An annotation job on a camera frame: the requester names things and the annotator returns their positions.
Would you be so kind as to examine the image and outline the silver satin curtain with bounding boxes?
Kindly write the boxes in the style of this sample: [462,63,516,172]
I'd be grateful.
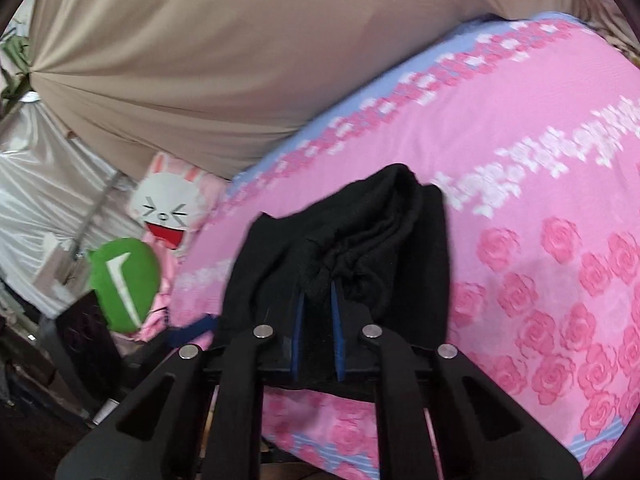
[1,102,142,318]

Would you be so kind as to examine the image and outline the white rabbit cartoon pillow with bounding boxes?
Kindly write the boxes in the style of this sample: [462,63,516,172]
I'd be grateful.
[127,152,228,258]

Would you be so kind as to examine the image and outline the pink floral bed sheet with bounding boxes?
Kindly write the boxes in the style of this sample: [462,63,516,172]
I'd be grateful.
[160,13,639,474]

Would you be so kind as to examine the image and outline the black knitted pants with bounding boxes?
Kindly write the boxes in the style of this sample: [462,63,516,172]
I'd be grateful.
[219,161,452,391]

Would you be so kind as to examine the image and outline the beige hanging curtain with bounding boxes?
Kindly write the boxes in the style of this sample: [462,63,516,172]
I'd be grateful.
[29,0,639,178]

